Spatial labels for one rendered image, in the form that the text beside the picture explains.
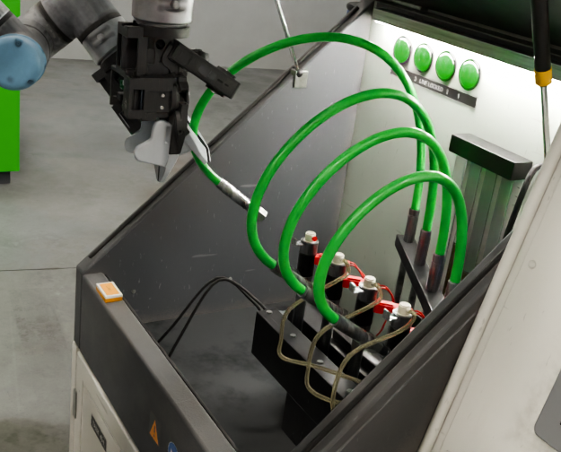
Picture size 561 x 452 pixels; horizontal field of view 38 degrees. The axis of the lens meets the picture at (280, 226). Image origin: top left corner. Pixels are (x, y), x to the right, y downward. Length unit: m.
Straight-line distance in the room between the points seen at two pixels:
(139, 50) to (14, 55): 0.20
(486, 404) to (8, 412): 2.01
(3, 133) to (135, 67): 3.44
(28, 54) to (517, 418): 0.77
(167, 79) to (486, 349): 0.51
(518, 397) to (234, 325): 0.76
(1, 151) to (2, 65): 3.33
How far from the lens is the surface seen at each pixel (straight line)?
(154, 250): 1.53
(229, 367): 1.48
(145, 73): 1.06
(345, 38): 1.27
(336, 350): 1.28
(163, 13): 1.04
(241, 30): 7.95
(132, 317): 1.37
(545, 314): 0.96
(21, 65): 1.18
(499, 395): 1.00
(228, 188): 1.31
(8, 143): 4.50
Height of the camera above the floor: 1.62
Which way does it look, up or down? 22 degrees down
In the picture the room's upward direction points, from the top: 8 degrees clockwise
